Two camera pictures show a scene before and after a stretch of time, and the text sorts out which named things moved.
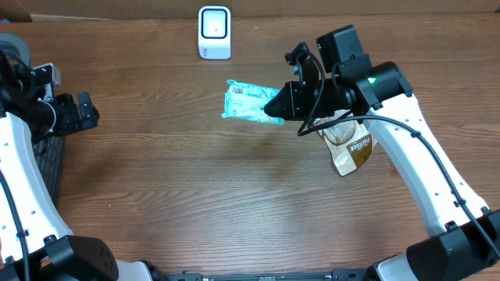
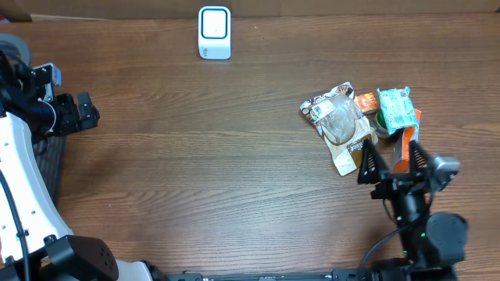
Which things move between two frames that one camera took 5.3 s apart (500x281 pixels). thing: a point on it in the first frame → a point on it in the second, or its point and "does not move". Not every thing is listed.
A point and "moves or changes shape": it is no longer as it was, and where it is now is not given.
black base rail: x=351 y=275 does not move
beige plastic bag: x=349 y=143 does not move
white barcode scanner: x=215 y=33 does not move
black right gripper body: x=302 y=103 → x=407 y=211
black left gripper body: x=67 y=120 does not move
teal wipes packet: x=248 y=102 moves or changes shape
